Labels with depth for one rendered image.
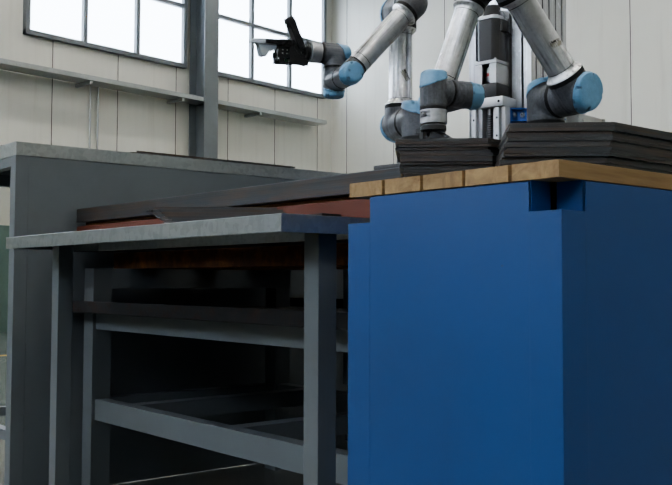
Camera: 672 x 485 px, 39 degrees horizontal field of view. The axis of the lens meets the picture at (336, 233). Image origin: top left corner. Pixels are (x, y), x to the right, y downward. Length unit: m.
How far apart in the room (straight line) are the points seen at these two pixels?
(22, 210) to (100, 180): 0.27
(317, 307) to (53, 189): 1.51
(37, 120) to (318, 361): 11.05
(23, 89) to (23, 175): 9.57
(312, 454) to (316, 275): 0.31
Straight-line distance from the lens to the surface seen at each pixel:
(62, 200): 2.99
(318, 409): 1.63
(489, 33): 3.26
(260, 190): 2.13
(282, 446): 2.11
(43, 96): 12.63
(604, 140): 1.28
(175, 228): 1.80
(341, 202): 1.90
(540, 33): 2.85
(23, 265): 2.94
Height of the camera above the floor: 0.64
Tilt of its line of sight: 3 degrees up
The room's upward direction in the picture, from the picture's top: straight up
